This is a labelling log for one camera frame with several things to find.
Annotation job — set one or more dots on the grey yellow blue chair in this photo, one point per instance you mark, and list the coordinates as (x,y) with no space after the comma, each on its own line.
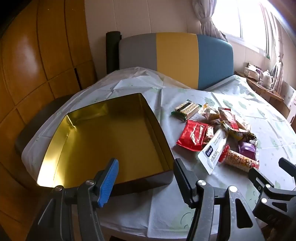
(175,53)

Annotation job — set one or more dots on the green-ended cracker packet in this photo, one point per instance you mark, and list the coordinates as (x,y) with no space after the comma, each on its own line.
(187,109)

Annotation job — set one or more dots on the gold tin box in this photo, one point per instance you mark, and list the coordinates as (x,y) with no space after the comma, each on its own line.
(104,139)

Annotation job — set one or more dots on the purple snack packet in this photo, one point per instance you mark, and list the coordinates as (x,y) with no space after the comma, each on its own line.
(246,148)

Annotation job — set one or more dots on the orange nut packet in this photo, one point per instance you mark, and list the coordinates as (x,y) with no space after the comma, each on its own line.
(205,107)

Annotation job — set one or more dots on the white teapot on tray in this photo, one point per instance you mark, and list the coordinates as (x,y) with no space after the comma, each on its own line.
(266,86)

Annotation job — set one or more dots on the wooden side table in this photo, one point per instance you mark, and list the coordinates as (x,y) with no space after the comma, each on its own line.
(268,95)

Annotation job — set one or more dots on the red patterned roll packet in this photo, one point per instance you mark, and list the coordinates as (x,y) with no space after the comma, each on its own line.
(238,160)

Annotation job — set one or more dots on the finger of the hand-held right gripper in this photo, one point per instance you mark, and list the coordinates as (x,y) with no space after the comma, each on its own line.
(260,179)
(286,165)

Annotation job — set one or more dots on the large red snack packet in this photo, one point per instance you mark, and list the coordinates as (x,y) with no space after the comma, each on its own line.
(193,135)

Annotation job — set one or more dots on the white cloud-print tablecloth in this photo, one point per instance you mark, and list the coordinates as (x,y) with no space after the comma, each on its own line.
(175,97)

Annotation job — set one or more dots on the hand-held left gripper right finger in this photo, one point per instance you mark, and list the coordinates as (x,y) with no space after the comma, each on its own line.
(185,183)

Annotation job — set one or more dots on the patterned tissue box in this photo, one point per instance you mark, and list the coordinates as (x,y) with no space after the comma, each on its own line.
(252,71)

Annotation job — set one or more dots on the red and white cake packet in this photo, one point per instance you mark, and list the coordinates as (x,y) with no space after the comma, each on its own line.
(233,121)

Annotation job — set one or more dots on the pale tied curtain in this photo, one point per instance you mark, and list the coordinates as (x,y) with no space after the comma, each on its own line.
(207,20)
(277,67)

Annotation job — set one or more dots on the long white snack packet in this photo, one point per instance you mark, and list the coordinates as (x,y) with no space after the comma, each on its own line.
(214,150)

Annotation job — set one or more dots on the window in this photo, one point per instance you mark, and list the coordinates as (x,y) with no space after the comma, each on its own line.
(245,23)

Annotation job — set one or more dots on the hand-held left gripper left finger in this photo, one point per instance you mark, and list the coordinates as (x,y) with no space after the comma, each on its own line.
(108,183)

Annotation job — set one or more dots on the clear golden floss cake packet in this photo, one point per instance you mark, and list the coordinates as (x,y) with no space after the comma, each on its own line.
(242,124)

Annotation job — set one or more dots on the black and brown bun packet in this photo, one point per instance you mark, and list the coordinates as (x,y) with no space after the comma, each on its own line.
(249,138)

